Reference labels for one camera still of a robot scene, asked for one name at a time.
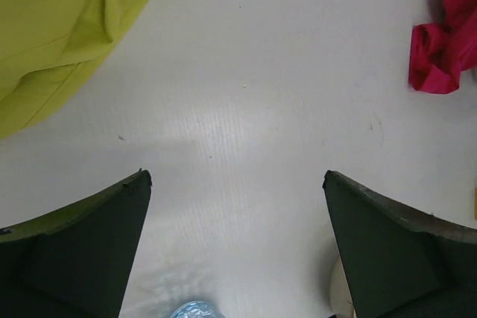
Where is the yellow-green cloth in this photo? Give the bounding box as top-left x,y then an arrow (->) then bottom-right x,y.
1,0 -> 149,137

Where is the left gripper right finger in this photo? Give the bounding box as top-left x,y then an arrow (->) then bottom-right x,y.
323,171 -> 476,317

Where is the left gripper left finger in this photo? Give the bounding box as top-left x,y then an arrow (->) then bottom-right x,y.
1,170 -> 152,317

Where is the beige ceramic bowl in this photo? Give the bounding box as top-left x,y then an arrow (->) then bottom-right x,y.
329,258 -> 356,318

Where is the clear blue plastic cup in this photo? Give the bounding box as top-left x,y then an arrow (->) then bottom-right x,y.
171,300 -> 224,318

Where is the yellow cube block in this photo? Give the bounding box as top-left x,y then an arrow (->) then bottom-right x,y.
473,187 -> 477,220

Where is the pink red cloth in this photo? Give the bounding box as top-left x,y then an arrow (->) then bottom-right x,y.
408,0 -> 476,95

